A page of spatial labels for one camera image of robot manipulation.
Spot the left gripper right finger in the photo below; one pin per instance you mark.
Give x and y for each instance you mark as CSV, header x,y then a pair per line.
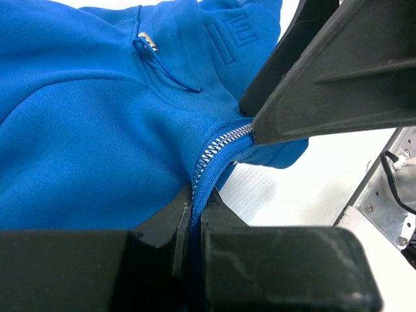
x,y
248,268

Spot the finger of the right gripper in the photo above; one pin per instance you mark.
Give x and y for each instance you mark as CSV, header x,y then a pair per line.
x,y
308,19
357,74

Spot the blue zip-up jacket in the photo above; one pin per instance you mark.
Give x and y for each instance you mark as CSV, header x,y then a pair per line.
x,y
107,114

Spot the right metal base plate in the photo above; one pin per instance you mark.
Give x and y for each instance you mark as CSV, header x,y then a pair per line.
x,y
386,195

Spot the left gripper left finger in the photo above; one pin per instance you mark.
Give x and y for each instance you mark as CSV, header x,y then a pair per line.
x,y
140,269

